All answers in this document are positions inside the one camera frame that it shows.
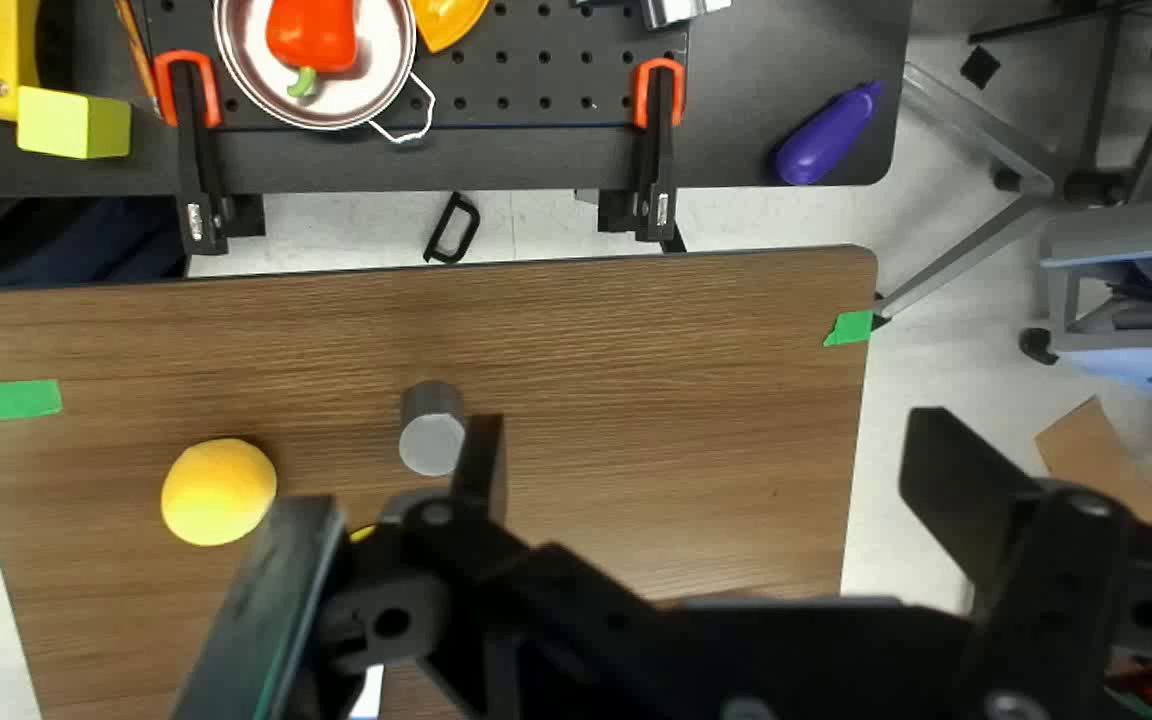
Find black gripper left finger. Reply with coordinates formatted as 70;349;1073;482
382;410;639;632

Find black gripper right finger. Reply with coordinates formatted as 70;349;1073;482
902;403;1144;720

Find white blue milk box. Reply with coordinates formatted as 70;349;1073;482
343;660;394;720

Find gray cylinder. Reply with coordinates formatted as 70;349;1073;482
394;379;474;480

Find brown cardboard piece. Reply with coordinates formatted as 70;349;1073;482
1033;392;1152;528

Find wooden brown table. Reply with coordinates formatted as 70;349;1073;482
0;245;885;720

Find short green tape piece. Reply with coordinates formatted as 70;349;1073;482
820;309;880;350

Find gray office chair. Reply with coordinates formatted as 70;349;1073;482
1018;191;1152;415

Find yellow lemon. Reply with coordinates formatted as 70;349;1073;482
158;437;282;550

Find orange black clamp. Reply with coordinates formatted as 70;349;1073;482
595;57;694;254
150;46;268;254

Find gray metal stand legs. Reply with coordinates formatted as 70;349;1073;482
868;0;1152;325

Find black perforated board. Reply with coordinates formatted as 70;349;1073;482
121;0;696;134

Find purple toy eggplant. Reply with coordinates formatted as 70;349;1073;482
768;76;894;186

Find orange toy slice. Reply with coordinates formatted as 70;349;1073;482
407;0;497;57

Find red orange toy pepper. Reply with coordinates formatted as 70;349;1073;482
266;0;363;104

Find long green tape strip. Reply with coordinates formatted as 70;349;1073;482
0;374;70;427

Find lime green block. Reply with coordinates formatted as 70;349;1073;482
13;85;135;165

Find orange pencil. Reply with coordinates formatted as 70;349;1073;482
113;0;165;117

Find black clip ring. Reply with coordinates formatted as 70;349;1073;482
420;186;486;269

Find dark flat mount plate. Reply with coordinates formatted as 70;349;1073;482
167;491;358;720

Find metal bowl with handle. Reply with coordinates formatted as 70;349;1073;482
210;0;443;150

